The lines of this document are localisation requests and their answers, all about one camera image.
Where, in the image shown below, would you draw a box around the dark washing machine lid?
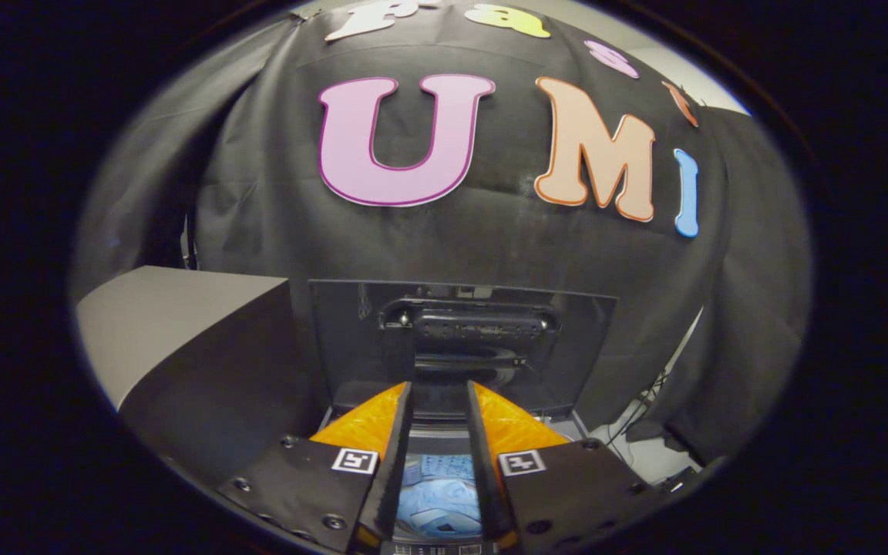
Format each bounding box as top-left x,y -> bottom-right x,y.
309,279 -> 618,421

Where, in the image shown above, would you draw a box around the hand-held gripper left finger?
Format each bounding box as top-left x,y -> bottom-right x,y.
217,380 -> 415,554

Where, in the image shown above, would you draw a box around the black backdrop cloth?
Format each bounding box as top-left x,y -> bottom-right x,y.
70,0 -> 813,463

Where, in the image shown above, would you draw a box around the light blue garment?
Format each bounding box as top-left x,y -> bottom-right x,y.
398,453 -> 483,539

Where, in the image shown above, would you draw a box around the dark cabinet with beige front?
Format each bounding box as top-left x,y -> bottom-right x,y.
76,266 -> 321,494

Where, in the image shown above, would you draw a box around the thin black floor cables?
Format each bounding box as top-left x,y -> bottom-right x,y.
604,372 -> 672,448

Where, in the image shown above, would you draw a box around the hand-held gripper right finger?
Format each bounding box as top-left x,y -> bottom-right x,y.
466,379 -> 664,555

